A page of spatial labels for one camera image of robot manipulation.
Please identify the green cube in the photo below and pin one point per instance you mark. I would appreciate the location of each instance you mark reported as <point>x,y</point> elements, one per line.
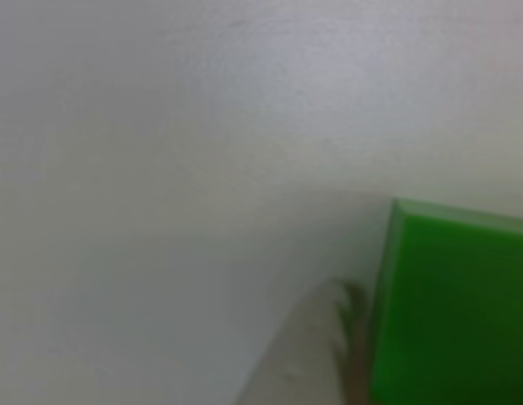
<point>455,304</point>

